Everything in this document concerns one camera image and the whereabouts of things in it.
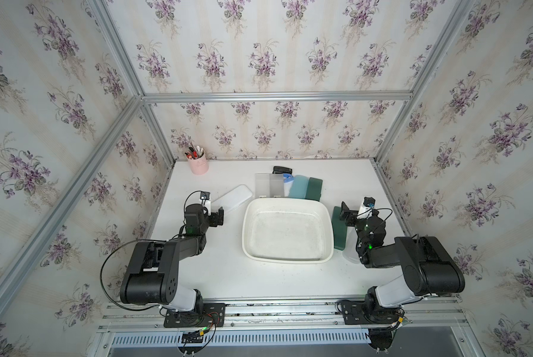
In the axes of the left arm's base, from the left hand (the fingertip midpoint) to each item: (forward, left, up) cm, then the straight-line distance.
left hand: (212, 207), depth 93 cm
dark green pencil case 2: (+14, -47, -5) cm, 49 cm away
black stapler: (+26, -32, -4) cm, 41 cm away
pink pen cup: (+25, +10, +2) cm, 27 cm away
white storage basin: (-8, -33, -6) cm, 34 cm away
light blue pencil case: (+16, -40, -5) cm, 43 cm away
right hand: (-1, -61, +5) cm, 61 cm away
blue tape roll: (+21, -35, -5) cm, 41 cm away
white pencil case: (+9, -7, -6) cm, 13 cm away
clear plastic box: (+16, -25, -5) cm, 30 cm away
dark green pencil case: (-9, -54, -2) cm, 55 cm away
